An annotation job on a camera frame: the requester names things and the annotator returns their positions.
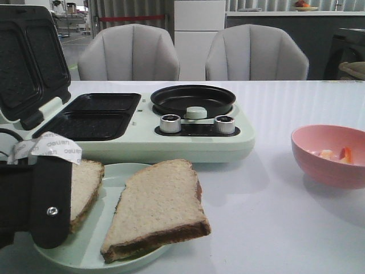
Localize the mint green round plate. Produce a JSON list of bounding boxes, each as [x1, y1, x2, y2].
[[34, 163, 170, 273]]

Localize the pink plastic bowl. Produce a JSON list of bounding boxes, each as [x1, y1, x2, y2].
[[291, 124, 364, 190]]

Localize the grey armchair left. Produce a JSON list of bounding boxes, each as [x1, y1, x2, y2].
[[78, 24, 180, 81]]

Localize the silver control knob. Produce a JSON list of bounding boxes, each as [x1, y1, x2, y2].
[[159, 114, 181, 134], [213, 115, 236, 135]]

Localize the grey armchair right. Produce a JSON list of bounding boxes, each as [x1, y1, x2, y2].
[[205, 24, 310, 81]]

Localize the red barrier belt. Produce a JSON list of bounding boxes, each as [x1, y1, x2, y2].
[[99, 14, 166, 22]]

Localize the mint green pan handle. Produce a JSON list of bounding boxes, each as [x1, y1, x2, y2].
[[184, 106, 208, 120]]

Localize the black washing machine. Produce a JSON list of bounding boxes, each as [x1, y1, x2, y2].
[[323, 28, 364, 80]]

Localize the metal shelf rack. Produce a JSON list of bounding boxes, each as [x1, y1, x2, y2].
[[49, 1, 91, 38]]

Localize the cooked shrimp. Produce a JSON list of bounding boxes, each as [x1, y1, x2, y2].
[[339, 147, 354, 164], [311, 150, 339, 162]]

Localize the white labelled cable tag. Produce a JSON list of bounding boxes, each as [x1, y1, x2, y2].
[[7, 131, 83, 165]]

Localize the mint green breakfast maker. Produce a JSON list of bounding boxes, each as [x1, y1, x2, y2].
[[25, 84, 256, 164]]

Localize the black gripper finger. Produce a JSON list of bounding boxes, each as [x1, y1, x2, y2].
[[29, 156, 72, 248]]

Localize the fruit plate on counter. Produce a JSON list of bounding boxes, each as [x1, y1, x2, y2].
[[293, 0, 319, 11]]

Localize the silver left control knob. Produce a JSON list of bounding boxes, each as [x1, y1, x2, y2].
[[159, 114, 181, 134]]

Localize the grey armchair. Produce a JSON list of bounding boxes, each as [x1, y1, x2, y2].
[[78, 24, 180, 81], [205, 24, 310, 81]]

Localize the silver right control knob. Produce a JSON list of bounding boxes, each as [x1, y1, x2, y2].
[[213, 115, 236, 135]]

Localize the dark grey counter cabinet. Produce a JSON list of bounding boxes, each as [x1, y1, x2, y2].
[[226, 11, 364, 80]]

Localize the black round frying pan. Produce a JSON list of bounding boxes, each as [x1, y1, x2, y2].
[[151, 84, 236, 118]]

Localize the bread slice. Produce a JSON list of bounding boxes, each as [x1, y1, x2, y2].
[[70, 159, 104, 233], [100, 159, 211, 263]]

